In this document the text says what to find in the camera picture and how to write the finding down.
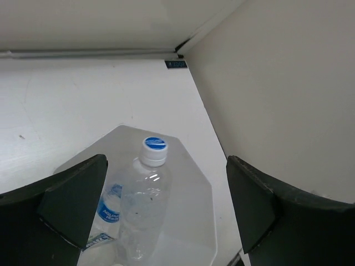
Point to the clear unlabeled plastic bottle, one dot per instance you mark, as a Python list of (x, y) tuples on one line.
[(144, 199)]

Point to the blue label water bottle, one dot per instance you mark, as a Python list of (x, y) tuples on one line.
[(107, 217)]

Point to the right dark table label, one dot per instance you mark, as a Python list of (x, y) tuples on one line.
[(176, 64)]

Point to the aluminium frame rail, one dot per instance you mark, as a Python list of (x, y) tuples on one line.
[(85, 53)]

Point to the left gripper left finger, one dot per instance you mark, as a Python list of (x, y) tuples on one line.
[(48, 222)]

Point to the white octagonal plastic bin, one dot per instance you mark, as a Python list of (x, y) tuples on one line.
[(188, 233)]

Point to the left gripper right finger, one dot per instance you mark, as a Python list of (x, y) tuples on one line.
[(280, 224)]

